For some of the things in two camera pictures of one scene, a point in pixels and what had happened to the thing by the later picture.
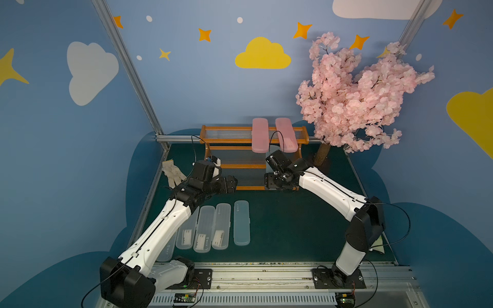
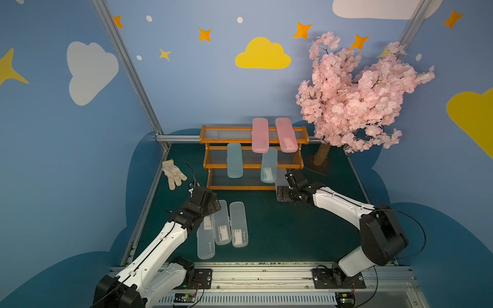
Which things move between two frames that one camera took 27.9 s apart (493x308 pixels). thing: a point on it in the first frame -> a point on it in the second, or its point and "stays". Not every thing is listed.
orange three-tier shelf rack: [232, 145] stays
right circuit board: [345, 299] stays
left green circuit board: [184, 298] stays
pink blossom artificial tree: [350, 106] stays
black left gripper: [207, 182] -> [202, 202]
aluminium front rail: [290, 285] stays
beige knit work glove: [174, 175] stays
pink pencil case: [287, 135] stays
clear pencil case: [205, 233] -> [239, 231]
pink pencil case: [260, 135] stays
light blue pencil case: [241, 222] -> [234, 160]
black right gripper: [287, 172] -> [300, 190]
